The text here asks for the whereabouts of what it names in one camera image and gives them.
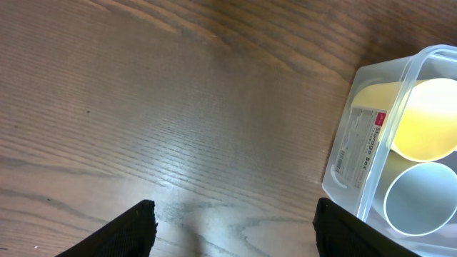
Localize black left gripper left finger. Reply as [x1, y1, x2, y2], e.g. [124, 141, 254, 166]
[57, 200, 158, 257]

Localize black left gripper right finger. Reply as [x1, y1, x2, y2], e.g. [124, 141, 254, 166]
[313, 198, 418, 257]

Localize grey plastic cup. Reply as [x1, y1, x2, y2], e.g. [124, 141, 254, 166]
[372, 151, 456, 236]

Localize yellow plastic cup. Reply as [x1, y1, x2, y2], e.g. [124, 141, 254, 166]
[351, 77, 457, 163]

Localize clear plastic container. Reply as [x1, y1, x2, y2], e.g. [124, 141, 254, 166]
[322, 45, 456, 256]

